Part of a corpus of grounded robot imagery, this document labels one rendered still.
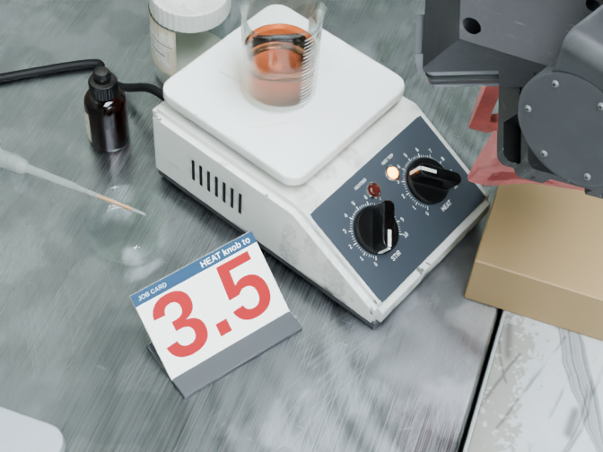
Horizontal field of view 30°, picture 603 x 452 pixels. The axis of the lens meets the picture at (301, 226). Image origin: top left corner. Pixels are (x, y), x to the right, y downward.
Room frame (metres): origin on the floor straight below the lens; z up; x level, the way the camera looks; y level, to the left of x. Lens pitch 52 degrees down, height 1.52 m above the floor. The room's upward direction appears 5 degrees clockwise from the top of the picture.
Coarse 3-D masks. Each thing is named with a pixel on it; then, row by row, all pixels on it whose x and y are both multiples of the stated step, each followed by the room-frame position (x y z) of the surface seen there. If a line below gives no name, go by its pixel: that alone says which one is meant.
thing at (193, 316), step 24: (216, 264) 0.41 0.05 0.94; (240, 264) 0.42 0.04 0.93; (192, 288) 0.39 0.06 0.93; (216, 288) 0.40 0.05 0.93; (240, 288) 0.40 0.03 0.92; (264, 288) 0.41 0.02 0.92; (144, 312) 0.37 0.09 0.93; (168, 312) 0.38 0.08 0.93; (192, 312) 0.38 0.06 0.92; (216, 312) 0.39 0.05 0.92; (240, 312) 0.39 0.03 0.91; (264, 312) 0.40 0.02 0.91; (168, 336) 0.37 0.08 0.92; (192, 336) 0.37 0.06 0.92; (216, 336) 0.37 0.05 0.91; (168, 360) 0.35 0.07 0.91
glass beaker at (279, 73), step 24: (240, 0) 0.52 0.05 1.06; (264, 0) 0.54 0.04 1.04; (288, 0) 0.55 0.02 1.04; (312, 0) 0.54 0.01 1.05; (264, 24) 0.54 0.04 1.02; (312, 24) 0.51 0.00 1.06; (240, 48) 0.52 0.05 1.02; (264, 48) 0.50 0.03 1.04; (288, 48) 0.50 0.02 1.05; (312, 48) 0.51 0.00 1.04; (240, 72) 0.52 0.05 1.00; (264, 72) 0.50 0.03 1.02; (288, 72) 0.50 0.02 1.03; (312, 72) 0.51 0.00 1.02; (264, 96) 0.50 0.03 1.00; (288, 96) 0.50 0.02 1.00; (312, 96) 0.51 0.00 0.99
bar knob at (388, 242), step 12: (384, 204) 0.45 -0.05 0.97; (360, 216) 0.44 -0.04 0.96; (372, 216) 0.45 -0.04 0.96; (384, 216) 0.44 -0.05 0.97; (360, 228) 0.44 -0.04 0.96; (372, 228) 0.44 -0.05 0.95; (384, 228) 0.43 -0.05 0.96; (396, 228) 0.45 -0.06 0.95; (360, 240) 0.43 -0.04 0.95; (372, 240) 0.43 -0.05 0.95; (384, 240) 0.42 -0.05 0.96; (396, 240) 0.44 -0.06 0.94; (372, 252) 0.43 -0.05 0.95; (384, 252) 0.43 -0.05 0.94
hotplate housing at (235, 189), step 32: (160, 128) 0.50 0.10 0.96; (192, 128) 0.49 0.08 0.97; (384, 128) 0.51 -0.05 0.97; (160, 160) 0.50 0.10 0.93; (192, 160) 0.48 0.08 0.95; (224, 160) 0.47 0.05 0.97; (352, 160) 0.48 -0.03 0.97; (192, 192) 0.49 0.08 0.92; (224, 192) 0.47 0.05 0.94; (256, 192) 0.45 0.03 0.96; (288, 192) 0.45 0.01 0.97; (320, 192) 0.45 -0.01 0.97; (256, 224) 0.45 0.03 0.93; (288, 224) 0.44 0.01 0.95; (288, 256) 0.43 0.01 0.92; (320, 256) 0.42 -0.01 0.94; (320, 288) 0.42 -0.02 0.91; (352, 288) 0.40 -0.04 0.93
